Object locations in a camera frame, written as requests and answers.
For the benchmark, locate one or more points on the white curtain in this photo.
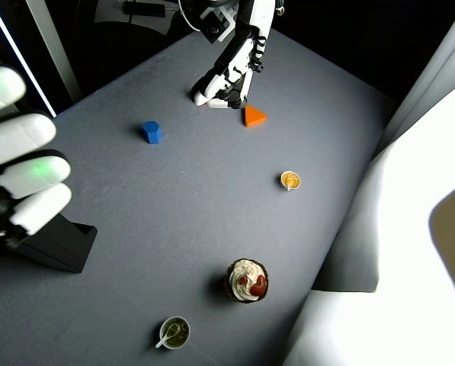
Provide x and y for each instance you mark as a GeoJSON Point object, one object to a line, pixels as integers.
{"type": "Point", "coordinates": [402, 248]}

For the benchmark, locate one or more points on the grey table cloth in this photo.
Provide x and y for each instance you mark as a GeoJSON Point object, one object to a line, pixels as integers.
{"type": "Point", "coordinates": [196, 213]}

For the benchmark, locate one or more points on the blue hexagon block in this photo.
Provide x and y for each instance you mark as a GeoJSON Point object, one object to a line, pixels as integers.
{"type": "Point", "coordinates": [152, 132]}

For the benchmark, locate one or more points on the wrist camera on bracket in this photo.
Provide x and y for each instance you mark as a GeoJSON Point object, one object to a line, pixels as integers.
{"type": "Point", "coordinates": [213, 28]}

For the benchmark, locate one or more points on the small bowl with yellow filling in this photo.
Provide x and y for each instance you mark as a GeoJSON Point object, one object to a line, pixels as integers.
{"type": "Point", "coordinates": [290, 180]}

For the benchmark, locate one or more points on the black stand base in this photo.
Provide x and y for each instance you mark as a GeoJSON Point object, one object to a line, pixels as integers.
{"type": "Point", "coordinates": [63, 248]}

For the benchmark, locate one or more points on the toy cupcake with white cream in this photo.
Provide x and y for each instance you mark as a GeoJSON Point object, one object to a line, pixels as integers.
{"type": "Point", "coordinates": [248, 282]}

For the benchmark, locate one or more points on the orange triangle block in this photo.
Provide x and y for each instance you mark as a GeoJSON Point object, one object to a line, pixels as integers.
{"type": "Point", "coordinates": [254, 116]}

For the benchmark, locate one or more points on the white pole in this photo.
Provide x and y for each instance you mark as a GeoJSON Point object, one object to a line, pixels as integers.
{"type": "Point", "coordinates": [53, 45]}

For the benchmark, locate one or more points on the beige board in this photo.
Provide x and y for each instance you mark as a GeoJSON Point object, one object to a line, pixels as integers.
{"type": "Point", "coordinates": [454, 236]}

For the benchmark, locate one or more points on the small bowl with green filling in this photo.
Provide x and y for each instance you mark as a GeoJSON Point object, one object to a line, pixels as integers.
{"type": "Point", "coordinates": [175, 332]}

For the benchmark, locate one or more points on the white and black hand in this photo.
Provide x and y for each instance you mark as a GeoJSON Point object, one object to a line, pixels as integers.
{"type": "Point", "coordinates": [234, 63]}
{"type": "Point", "coordinates": [17, 137]}

